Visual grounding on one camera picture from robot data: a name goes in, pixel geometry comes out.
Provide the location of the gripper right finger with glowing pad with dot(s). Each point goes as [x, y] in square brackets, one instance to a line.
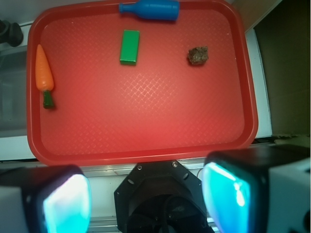
[264, 189]

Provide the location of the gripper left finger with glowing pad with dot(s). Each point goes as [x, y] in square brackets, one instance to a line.
[49, 199]

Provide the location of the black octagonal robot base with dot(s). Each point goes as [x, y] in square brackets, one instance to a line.
[161, 197]

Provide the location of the brown rock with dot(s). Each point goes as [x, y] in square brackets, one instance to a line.
[198, 55]

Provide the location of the orange toy carrot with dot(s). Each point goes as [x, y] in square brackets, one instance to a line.
[43, 77]

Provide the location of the red plastic tray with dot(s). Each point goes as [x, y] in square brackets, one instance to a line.
[163, 108]

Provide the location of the green rectangular block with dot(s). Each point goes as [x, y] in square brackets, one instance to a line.
[129, 47]

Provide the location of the black knob object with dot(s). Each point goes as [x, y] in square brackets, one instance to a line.
[10, 33]

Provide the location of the blue plastic bottle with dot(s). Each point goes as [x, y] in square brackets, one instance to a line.
[153, 9]

